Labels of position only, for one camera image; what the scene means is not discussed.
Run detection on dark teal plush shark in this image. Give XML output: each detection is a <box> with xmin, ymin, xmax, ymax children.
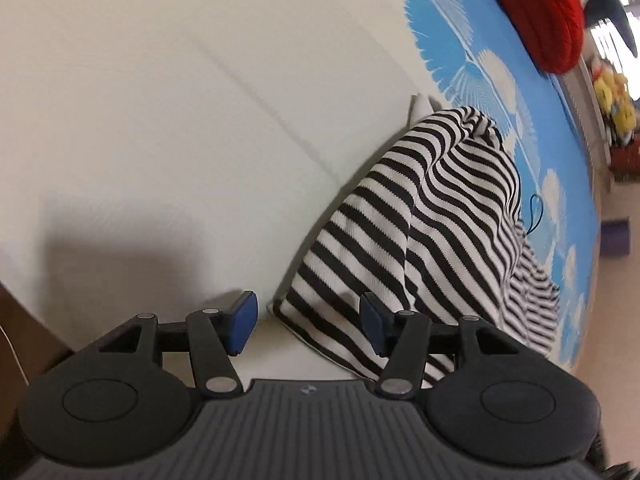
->
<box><xmin>582</xmin><ymin>0</ymin><xmax>638</xmax><ymax>58</ymax></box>

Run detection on black white striped garment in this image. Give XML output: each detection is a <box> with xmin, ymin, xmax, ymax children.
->
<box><xmin>271</xmin><ymin>106</ymin><xmax>559</xmax><ymax>379</ymax></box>

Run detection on blue white patterned bedsheet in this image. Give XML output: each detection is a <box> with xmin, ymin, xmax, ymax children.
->
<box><xmin>1</xmin><ymin>0</ymin><xmax>597</xmax><ymax>367</ymax></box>

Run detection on red knitted blanket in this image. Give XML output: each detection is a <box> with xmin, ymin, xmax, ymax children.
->
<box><xmin>497</xmin><ymin>0</ymin><xmax>585</xmax><ymax>75</ymax></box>

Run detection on yellow plush toys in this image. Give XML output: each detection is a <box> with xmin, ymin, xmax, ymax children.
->
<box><xmin>590</xmin><ymin>55</ymin><xmax>639</xmax><ymax>148</ymax></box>

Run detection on purple storage box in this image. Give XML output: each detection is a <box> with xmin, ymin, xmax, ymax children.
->
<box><xmin>600</xmin><ymin>217</ymin><xmax>631</xmax><ymax>258</ymax></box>

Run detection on dark red box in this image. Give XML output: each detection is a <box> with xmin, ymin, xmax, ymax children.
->
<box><xmin>608</xmin><ymin>136</ymin><xmax>640</xmax><ymax>183</ymax></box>

